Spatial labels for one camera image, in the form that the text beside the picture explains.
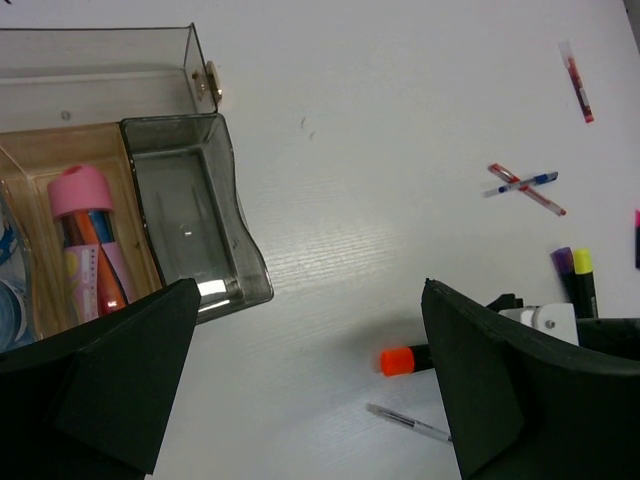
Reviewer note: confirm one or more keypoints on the pink cap highlighter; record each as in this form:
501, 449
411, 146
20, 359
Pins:
637, 239

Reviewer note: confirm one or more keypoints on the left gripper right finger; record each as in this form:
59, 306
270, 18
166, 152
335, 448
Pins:
522, 404

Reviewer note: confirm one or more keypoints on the blue patterned round jar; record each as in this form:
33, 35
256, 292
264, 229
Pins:
17, 322

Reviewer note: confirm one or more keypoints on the orange cap highlighter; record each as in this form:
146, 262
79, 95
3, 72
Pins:
406, 360

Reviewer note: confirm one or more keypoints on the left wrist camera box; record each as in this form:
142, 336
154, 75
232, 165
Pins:
555, 319

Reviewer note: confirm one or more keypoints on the yellow cap highlighter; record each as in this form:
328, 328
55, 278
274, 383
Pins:
585, 284

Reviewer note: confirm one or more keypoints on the red pen near jar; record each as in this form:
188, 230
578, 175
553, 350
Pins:
576, 80

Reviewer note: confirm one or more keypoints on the blue gel pen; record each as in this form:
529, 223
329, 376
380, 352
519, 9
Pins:
519, 185

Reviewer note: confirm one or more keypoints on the clear thin ballpoint pen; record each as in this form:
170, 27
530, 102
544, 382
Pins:
410, 423

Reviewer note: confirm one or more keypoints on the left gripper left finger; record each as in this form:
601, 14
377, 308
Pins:
94, 401

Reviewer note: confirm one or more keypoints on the clear compartment organizer tray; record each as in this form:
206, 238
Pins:
141, 106

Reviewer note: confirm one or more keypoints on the red gel pen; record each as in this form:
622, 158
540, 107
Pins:
510, 178

